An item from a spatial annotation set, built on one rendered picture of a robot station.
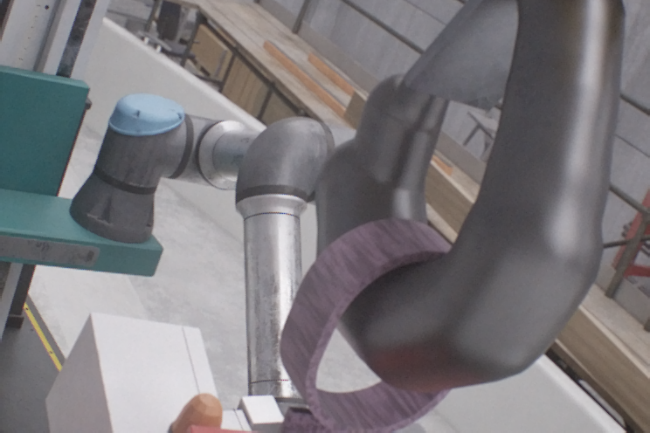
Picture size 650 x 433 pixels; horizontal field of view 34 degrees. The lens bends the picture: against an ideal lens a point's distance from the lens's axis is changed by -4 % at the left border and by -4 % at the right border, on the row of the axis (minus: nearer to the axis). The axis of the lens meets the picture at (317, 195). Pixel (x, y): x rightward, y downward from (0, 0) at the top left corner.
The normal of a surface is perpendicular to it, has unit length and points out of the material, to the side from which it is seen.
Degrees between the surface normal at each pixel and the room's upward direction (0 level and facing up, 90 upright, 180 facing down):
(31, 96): 90
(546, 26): 81
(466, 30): 117
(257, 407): 14
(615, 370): 90
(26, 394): 0
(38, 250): 90
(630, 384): 90
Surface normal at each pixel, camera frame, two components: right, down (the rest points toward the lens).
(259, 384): -0.50, -0.26
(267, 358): -0.21, -0.32
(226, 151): -0.81, -0.19
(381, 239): -0.11, -0.85
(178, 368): 0.47, -0.71
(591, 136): 0.37, -0.02
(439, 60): 0.18, 0.79
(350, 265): -0.53, -0.62
